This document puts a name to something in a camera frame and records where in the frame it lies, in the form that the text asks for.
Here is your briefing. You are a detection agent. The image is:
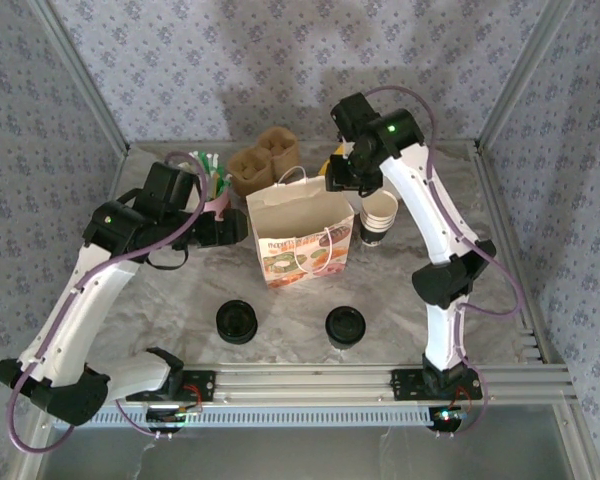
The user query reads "printed paper takeout bag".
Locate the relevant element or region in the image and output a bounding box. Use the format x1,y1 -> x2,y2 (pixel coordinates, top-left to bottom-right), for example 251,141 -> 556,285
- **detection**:
245,166 -> 355,292

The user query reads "black cup lid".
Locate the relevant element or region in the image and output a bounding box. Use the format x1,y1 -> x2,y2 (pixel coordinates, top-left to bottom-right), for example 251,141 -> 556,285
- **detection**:
324,305 -> 369,350

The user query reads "yellow paper sheet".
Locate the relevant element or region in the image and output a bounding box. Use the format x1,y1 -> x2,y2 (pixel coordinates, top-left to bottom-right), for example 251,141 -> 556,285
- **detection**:
317,144 -> 346,177

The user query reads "pink cup of stirrer sticks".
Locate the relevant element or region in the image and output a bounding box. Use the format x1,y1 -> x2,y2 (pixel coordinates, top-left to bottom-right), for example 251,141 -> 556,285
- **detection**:
179,149 -> 234,221

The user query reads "stack of brown pulp carriers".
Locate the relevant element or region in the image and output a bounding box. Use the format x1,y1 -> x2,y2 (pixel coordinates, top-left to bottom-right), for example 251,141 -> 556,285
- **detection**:
227,127 -> 300,199

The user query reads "stack of black cup lids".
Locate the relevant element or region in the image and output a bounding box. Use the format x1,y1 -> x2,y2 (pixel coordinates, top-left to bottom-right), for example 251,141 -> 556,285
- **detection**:
212,298 -> 258,347

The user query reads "small circuit board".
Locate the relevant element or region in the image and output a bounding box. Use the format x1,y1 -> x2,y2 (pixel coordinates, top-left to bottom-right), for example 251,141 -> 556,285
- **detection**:
146,405 -> 202,434
428,405 -> 469,432

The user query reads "grey metal sheet panel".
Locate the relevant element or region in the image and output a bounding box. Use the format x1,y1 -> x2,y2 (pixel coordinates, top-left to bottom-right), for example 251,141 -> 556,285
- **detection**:
39,427 -> 589,480

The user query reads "thin black camera cable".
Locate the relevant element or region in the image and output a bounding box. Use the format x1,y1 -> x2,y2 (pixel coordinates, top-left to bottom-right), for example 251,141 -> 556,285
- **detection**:
145,249 -> 189,271

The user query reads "aluminium frame post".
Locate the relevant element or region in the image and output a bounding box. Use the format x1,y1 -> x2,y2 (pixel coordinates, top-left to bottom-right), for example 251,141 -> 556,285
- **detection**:
32,0 -> 131,154
474,0 -> 579,151

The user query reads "thick purple arm cable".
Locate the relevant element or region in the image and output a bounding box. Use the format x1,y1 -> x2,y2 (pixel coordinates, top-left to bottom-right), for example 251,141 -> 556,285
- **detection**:
5,151 -> 210,454
362,85 -> 526,371

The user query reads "thin purple base cable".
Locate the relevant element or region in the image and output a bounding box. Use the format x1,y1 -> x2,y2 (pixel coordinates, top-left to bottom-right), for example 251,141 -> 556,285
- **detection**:
113,387 -> 164,439
452,379 -> 492,439

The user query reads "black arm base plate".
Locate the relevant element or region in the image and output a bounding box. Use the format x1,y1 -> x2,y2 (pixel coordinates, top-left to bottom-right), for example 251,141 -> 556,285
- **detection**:
390,368 -> 483,403
125,368 -> 217,403

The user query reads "aluminium mounting rail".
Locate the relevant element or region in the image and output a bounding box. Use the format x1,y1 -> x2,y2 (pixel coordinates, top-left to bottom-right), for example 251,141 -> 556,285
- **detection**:
34,363 -> 579,405

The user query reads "grey slotted cable duct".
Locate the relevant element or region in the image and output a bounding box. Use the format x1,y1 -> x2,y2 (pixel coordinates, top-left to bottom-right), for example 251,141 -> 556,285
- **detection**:
52,403 -> 434,429

